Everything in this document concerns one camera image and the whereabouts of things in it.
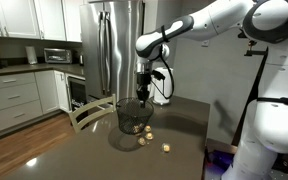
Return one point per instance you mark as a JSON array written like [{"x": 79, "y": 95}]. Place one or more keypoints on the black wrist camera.
[{"x": 159, "y": 74}]

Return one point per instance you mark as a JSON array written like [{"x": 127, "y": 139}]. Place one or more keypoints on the white upper kitchen cabinets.
[{"x": 20, "y": 18}]

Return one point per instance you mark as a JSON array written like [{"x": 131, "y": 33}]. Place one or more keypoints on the stainless steel refrigerator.
[{"x": 117, "y": 40}]

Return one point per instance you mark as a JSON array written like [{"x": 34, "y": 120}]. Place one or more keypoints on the silver toaster oven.
[{"x": 57, "y": 55}]

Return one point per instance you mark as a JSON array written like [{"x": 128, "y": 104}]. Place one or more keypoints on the small snack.
[
  {"x": 149, "y": 135},
  {"x": 147, "y": 128},
  {"x": 166, "y": 147},
  {"x": 136, "y": 128},
  {"x": 141, "y": 141}
]

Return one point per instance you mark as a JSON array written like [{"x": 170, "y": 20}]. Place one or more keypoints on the wooden chair back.
[{"x": 90, "y": 111}]

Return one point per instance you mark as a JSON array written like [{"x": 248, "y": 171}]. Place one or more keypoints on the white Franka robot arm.
[{"x": 274, "y": 120}]

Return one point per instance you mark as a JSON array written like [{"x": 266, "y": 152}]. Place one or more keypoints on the white wall light switch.
[{"x": 205, "y": 43}]

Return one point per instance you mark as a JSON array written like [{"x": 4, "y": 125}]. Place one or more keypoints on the black under-counter wine cooler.
[{"x": 77, "y": 93}]

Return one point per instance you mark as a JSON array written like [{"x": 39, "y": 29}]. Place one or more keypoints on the dark kitchen countertop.
[{"x": 34, "y": 68}]

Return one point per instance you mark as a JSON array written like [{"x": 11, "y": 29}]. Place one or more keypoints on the white paper towel roll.
[{"x": 160, "y": 93}]

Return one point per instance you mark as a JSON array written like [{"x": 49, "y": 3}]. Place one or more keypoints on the white kitchen cabinets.
[
  {"x": 20, "y": 18},
  {"x": 14, "y": 100}
]

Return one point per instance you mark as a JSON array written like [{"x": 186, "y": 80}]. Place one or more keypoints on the metal paper towel holder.
[{"x": 160, "y": 103}]

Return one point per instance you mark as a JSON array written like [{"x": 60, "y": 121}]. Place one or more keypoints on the black stereo camera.
[{"x": 241, "y": 34}]

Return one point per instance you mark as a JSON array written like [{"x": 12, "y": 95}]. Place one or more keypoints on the black camera stand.
[{"x": 254, "y": 52}]

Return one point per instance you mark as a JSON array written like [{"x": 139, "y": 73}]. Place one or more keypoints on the white lower kitchen cabinets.
[{"x": 14, "y": 100}]

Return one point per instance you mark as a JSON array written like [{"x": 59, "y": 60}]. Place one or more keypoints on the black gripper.
[{"x": 144, "y": 80}]

